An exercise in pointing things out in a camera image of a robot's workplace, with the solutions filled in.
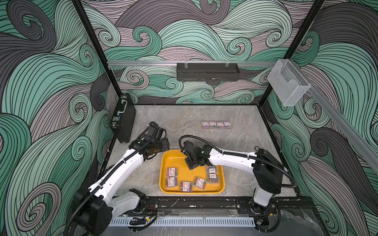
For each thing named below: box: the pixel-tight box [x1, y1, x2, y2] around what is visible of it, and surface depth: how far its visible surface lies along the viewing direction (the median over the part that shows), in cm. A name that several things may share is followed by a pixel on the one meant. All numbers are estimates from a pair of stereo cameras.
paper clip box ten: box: [206, 173, 220, 185], surface depth 83 cm
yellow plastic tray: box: [158, 149, 226, 195], surface depth 81 cm
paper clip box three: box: [209, 121, 217, 130], surface depth 108 cm
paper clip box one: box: [216, 121, 224, 130], surface depth 106 cm
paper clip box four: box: [166, 167, 179, 177], surface depth 84 cm
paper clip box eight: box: [193, 176, 207, 190], surface depth 81 cm
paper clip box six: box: [165, 176, 178, 188], surface depth 81 cm
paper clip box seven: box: [180, 181, 193, 192], surface depth 79 cm
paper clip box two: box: [223, 120, 232, 129], surface depth 106 cm
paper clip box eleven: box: [201, 121, 210, 130], surface depth 108 cm
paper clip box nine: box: [207, 165, 217, 175], surface depth 85 cm
